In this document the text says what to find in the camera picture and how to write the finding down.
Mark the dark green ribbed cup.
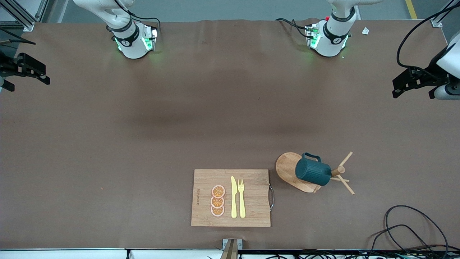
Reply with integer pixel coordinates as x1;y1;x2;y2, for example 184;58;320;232
295;152;332;186

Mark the wooden cup rack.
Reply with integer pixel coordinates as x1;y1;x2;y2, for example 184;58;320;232
276;151;355;195

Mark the bamboo cutting board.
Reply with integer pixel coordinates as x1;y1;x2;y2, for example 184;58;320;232
191;169;271;227

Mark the yellow plastic fork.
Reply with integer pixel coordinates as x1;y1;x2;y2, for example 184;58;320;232
238;179;246;219

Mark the yellow plastic knife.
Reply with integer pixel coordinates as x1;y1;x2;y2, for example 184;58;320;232
231;176;238;219

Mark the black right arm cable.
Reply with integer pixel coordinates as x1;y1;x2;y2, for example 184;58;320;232
0;27;37;46

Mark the aluminium frame profile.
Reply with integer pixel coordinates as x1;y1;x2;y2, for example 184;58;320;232
429;0;460;28
0;0;49;32

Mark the looped black cable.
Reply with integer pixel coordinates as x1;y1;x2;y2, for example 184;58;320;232
370;205;450;256

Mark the black left base cable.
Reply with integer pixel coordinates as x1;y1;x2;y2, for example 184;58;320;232
276;18;310;38

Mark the black cable bundle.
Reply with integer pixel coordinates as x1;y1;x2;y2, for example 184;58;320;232
237;249;460;259

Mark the metal table edge bracket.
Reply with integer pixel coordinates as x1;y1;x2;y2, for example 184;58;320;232
220;238;243;259

